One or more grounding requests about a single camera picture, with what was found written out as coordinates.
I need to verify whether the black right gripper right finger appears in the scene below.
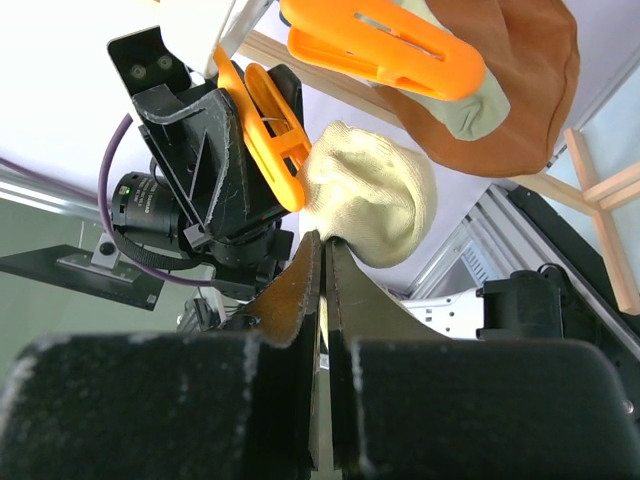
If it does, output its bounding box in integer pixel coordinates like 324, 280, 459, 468
325, 240, 639, 479

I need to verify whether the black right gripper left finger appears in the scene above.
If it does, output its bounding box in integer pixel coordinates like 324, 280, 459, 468
1, 234, 321, 479

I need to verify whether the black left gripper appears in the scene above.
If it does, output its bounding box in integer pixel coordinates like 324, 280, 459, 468
132, 63, 304, 301

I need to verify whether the orange clothes peg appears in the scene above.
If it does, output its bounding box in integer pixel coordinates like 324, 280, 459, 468
212, 44, 313, 213
280, 0, 486, 101

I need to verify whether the white round clip hanger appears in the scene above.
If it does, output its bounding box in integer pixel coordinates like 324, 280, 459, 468
159, 0, 272, 79

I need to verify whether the cream sock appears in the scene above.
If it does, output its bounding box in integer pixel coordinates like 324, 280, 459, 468
298, 121, 438, 269
369, 0, 512, 142

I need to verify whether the orange sock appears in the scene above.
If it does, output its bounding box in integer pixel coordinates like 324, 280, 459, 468
374, 1, 580, 178

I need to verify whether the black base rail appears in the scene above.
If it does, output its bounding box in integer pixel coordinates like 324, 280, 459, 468
507, 187, 639, 342

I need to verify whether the wooden drying rack frame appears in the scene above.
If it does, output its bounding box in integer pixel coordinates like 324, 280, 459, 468
238, 31, 639, 315

